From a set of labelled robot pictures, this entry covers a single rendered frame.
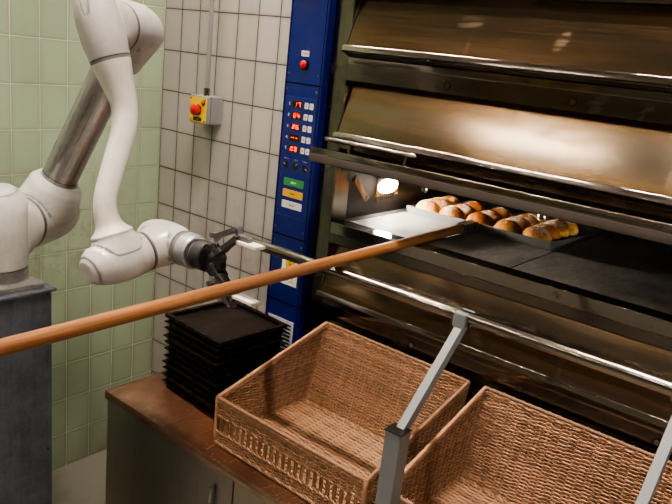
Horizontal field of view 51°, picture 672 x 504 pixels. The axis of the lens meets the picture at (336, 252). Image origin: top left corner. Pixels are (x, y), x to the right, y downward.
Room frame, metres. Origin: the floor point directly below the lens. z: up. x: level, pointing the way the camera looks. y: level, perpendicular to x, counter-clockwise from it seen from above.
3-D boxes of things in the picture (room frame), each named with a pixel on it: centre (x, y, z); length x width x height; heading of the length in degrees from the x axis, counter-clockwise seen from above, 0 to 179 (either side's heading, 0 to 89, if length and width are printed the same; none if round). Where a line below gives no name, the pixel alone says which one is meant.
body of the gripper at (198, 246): (1.65, 0.30, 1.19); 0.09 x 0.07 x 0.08; 52
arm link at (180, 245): (1.70, 0.36, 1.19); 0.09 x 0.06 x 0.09; 142
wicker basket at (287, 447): (1.83, -0.06, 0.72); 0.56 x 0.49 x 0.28; 52
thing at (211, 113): (2.57, 0.53, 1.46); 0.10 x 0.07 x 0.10; 52
